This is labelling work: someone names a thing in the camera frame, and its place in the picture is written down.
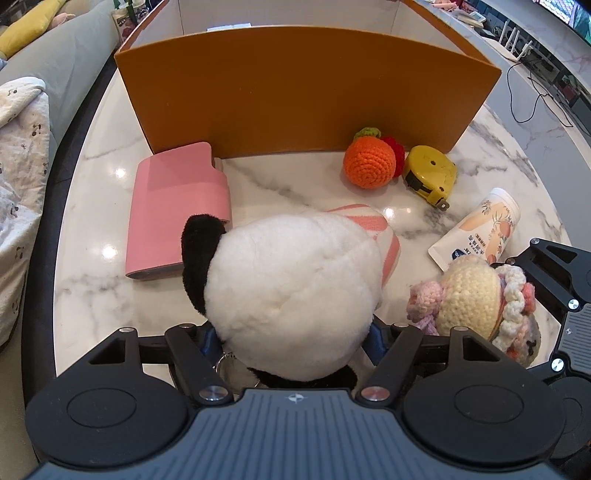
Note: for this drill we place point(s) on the red crochet fruit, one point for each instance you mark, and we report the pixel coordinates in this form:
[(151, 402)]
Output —
[(397, 152)]

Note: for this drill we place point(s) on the cream crochet doll flower hat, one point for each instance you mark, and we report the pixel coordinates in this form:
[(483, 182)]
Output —
[(466, 290)]

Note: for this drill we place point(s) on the orange storage box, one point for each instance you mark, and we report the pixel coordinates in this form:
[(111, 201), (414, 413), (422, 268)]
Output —
[(300, 92)]

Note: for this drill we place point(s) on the white router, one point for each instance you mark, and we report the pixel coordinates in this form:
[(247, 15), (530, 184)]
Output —
[(508, 54)]

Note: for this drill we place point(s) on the small white box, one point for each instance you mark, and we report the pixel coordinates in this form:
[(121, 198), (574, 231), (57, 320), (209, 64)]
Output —
[(471, 18)]

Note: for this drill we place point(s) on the pink box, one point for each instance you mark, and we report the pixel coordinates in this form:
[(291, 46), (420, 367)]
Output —
[(166, 207)]

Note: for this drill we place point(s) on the pink plush toy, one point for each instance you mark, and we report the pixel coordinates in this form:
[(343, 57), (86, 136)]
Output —
[(62, 19)]

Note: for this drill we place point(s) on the television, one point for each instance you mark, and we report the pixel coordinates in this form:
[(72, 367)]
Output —
[(577, 14)]

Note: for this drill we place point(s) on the yellow tape measure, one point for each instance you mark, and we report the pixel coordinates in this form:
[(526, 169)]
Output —
[(431, 173)]

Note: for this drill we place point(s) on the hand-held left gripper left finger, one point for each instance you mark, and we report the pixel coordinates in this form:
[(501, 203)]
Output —
[(210, 341)]

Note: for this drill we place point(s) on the yellow pillow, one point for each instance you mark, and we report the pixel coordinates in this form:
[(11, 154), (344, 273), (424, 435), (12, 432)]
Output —
[(23, 30)]

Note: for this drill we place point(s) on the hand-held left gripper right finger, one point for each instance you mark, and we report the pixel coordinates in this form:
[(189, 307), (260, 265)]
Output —
[(378, 341)]

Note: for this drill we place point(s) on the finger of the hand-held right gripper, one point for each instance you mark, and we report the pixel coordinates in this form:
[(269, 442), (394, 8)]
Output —
[(551, 369), (581, 277)]

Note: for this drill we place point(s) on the printed paper bag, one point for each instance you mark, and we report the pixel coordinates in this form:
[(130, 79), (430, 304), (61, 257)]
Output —
[(127, 25)]

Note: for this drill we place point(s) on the white marble tv cabinet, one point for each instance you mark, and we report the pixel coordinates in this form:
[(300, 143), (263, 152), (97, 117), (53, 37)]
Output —
[(526, 92)]

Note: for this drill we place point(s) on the grey sofa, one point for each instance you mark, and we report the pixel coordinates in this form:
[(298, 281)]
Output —
[(69, 55)]

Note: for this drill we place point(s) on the white panda print blanket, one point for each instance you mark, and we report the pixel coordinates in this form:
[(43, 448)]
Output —
[(18, 184)]

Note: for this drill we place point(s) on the orange crochet fruit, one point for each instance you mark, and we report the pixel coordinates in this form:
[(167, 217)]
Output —
[(369, 159)]

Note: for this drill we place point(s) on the pink white striped pouch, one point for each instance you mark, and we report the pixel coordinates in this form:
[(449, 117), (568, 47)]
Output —
[(369, 221)]

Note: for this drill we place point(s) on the small pink ornament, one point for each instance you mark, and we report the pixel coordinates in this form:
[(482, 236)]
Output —
[(445, 3)]

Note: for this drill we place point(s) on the white peach print tube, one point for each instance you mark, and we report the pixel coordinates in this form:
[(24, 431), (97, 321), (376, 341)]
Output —
[(485, 221)]

